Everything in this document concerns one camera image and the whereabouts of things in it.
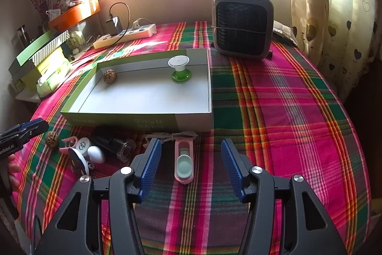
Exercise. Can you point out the grey portable heater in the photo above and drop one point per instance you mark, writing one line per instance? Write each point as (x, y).
(241, 25)

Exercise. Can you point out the white plug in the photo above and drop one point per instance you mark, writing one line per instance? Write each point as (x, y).
(138, 24)

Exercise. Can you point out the clear plastic container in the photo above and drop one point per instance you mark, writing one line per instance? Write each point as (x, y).
(79, 35)

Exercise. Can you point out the pink toy bathtub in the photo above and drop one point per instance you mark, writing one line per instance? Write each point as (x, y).
(81, 145)

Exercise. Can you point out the green and white shallow box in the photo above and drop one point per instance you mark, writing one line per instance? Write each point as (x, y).
(143, 93)

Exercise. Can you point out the black charger adapter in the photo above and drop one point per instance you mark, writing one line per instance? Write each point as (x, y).
(115, 25)

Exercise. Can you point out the plaid blanket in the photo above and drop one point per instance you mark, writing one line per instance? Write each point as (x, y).
(283, 123)

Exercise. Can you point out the yellow-green box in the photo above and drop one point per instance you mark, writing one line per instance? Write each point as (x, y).
(44, 66)

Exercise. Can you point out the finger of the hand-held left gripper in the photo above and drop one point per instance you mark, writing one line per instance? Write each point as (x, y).
(32, 131)
(29, 124)

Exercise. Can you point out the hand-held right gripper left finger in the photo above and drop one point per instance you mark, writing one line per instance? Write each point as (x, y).
(150, 167)

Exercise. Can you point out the white power strip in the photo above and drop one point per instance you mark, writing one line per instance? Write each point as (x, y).
(131, 34)

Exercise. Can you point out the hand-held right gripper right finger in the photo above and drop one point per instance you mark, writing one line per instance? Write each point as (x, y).
(232, 168)

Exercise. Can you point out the black round holder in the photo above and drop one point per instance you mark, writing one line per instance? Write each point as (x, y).
(112, 143)

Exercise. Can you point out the beige cloth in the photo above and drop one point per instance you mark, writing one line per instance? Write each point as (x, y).
(283, 32)

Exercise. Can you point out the green tissue pack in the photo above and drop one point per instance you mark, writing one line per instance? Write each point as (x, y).
(53, 77)

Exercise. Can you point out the pink toy washbasin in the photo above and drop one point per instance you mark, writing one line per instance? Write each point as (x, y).
(183, 164)

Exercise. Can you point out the brown walnut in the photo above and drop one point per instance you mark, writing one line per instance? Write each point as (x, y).
(52, 140)
(109, 76)

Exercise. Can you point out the orange round box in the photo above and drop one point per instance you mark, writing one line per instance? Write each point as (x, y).
(77, 14)

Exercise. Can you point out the heart print curtain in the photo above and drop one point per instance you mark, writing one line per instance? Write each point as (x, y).
(334, 19)

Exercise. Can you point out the green and white spool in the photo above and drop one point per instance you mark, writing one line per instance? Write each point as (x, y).
(179, 68)

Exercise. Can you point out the person's left hand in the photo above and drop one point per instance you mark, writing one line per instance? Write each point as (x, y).
(14, 180)

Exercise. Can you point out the white egg-shaped wheeled toy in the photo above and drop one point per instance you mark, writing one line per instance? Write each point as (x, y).
(96, 154)

